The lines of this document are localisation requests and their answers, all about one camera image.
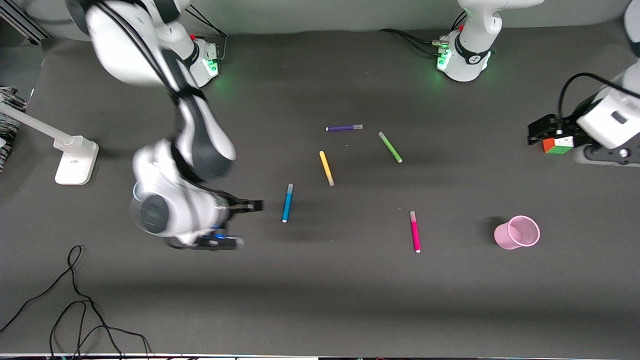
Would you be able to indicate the black white striped cloth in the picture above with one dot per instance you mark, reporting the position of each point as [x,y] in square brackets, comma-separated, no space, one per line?
[7,130]

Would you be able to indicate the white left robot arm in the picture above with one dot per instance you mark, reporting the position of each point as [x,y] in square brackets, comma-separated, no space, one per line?
[470,50]

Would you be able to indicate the purple marker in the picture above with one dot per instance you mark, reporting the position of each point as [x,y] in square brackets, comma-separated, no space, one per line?
[345,128]

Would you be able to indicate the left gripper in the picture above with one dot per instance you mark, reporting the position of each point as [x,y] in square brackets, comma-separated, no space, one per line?
[566,126]

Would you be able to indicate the pink marker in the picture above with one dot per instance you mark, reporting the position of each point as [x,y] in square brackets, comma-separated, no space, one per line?
[415,232]

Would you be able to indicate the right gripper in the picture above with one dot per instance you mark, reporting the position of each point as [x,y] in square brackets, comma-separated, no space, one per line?
[236,205]

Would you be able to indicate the rubik's cube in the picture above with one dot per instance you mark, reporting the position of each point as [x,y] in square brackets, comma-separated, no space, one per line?
[557,146]

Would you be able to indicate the aluminium frame profile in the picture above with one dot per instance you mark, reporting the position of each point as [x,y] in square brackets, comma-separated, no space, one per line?
[20,22]

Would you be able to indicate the green marker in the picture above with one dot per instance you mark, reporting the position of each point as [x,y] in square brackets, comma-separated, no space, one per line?
[390,146]

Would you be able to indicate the blue marker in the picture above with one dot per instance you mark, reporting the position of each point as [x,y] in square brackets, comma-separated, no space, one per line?
[287,202]

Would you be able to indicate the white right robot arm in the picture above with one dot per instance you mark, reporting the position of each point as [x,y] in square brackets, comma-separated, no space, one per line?
[195,130]

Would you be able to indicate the yellow marker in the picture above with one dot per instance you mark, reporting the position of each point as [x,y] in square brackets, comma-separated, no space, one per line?
[326,167]

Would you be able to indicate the pink plastic cup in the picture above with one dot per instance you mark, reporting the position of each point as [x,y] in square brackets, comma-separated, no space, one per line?
[522,232]

